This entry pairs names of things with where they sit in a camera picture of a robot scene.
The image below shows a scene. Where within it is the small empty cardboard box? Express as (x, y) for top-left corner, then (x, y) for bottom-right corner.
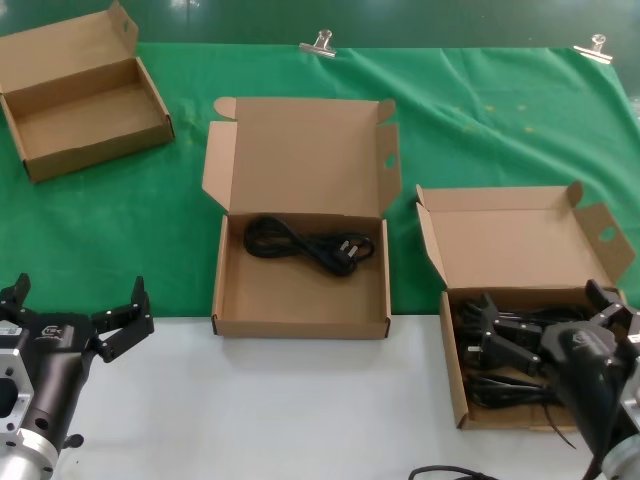
(0, 0), (175, 185)

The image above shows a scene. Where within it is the black power cable with plug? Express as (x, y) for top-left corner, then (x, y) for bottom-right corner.
(242, 213), (377, 278)
(468, 373), (564, 410)
(458, 297), (594, 356)

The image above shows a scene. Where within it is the cardboard box with cables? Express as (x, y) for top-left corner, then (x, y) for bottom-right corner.
(414, 180), (640, 431)

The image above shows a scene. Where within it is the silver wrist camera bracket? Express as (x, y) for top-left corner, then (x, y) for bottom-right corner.
(618, 310), (640, 417)
(0, 319), (39, 447)

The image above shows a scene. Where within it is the large open cardboard box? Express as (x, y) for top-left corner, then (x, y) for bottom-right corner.
(201, 96), (404, 340)

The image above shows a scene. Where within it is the black cable tie tail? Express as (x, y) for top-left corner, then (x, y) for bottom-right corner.
(542, 404), (582, 452)

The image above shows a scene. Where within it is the green table cloth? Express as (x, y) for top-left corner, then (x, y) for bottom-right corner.
(0, 39), (640, 319)

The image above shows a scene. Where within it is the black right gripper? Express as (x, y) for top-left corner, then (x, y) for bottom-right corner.
(472, 278), (635, 455)

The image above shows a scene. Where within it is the silver binder clip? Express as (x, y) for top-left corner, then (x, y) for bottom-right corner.
(298, 29), (339, 60)
(572, 33), (615, 65)

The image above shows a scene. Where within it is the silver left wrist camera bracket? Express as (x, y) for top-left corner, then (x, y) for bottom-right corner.
(0, 319), (39, 447)

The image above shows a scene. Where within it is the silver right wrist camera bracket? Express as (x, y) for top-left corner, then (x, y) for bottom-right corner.
(618, 310), (640, 417)

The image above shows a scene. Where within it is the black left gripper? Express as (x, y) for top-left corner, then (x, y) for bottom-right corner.
(0, 272), (155, 454)

